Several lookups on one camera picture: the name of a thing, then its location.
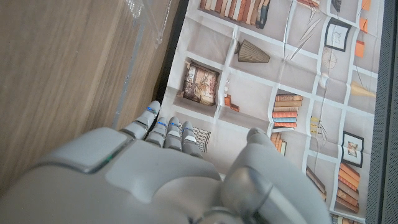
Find printed bookshelf backdrop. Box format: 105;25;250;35
160;0;386;224

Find dark perforated panel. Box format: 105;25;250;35
365;0;398;224

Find clear plastic clamshell container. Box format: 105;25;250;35
126;0;174;49

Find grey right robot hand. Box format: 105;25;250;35
0;100;332;224

